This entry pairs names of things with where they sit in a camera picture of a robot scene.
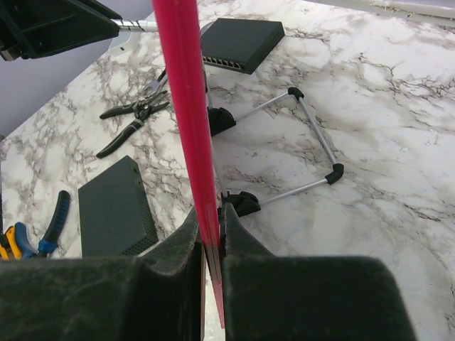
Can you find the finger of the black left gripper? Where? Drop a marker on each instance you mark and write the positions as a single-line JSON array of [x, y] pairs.
[[33, 29]]

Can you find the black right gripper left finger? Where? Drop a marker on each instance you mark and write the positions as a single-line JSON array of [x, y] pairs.
[[159, 296]]

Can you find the white whiteboard marker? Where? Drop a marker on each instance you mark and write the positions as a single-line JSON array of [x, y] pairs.
[[139, 26]]

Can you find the black flat network switch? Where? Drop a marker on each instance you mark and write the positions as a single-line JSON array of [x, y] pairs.
[[115, 217]]

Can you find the small white square box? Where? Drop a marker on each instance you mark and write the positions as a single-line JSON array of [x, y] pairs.
[[123, 42]]

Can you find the blue handled cutting pliers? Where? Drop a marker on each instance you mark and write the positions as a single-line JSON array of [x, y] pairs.
[[49, 234]]

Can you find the black rear network switch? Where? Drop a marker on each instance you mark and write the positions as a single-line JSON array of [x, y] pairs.
[[240, 45]]

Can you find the black wire whiteboard stand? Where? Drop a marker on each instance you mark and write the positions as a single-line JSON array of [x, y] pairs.
[[281, 152]]

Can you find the pink framed whiteboard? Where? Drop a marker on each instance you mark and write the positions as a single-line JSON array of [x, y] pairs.
[[179, 33]]

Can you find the black handled wire stripper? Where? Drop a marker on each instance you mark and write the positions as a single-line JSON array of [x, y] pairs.
[[149, 102]]

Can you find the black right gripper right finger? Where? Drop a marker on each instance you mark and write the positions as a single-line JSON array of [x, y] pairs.
[[269, 297]]

